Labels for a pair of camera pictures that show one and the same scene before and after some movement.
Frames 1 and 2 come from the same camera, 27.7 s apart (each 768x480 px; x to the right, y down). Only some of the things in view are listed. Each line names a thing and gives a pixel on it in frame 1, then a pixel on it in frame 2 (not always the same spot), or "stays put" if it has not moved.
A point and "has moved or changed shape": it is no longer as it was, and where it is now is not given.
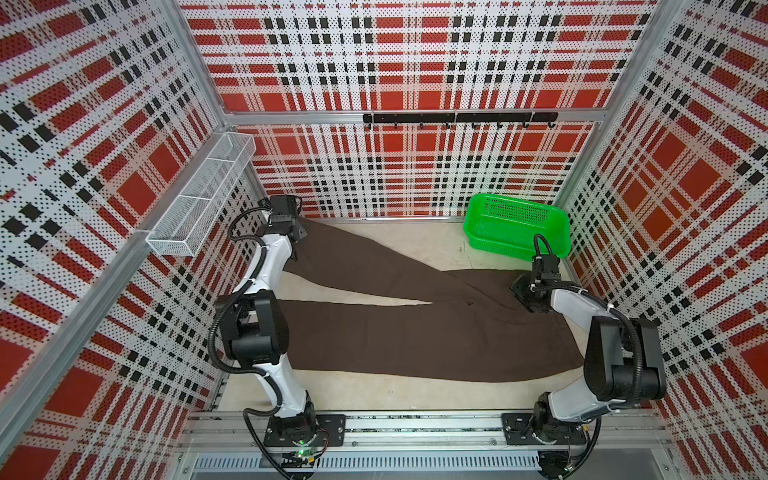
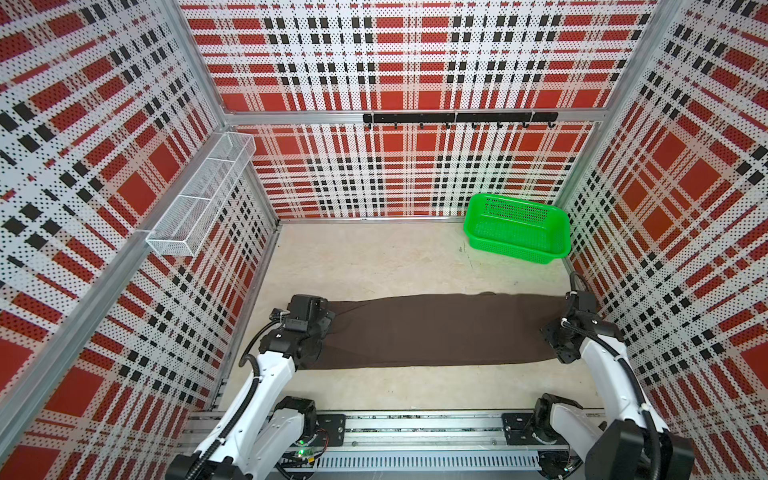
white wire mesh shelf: (183, 228) stays put
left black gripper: (301, 228) → (324, 317)
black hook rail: (448, 118) stays put
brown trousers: (473, 326) has moved or changed shape
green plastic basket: (507, 226) stays put
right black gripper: (517, 285) → (564, 356)
